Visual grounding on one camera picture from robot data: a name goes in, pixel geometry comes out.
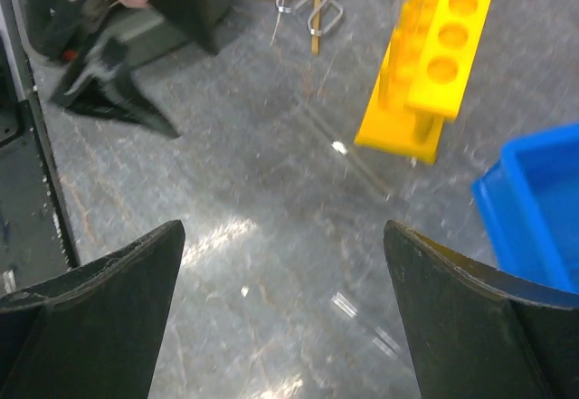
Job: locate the yellow test tube rack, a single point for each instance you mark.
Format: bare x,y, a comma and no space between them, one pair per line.
406,117

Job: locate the dark green tray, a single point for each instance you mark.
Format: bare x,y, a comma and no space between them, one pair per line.
164,26

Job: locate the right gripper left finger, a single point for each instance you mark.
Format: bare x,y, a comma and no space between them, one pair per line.
94,331

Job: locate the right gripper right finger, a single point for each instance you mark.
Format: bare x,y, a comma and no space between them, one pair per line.
474,331

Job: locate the blue plastic bin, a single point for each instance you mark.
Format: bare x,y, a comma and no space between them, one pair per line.
528,202

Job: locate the glass stirring rod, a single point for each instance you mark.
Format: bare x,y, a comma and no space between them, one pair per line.
345,152

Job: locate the metal crucible tongs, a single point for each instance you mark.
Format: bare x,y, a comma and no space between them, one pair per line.
316,1

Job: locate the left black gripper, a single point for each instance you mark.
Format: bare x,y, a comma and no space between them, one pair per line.
98,82

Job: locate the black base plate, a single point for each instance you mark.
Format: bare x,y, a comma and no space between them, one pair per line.
37,242

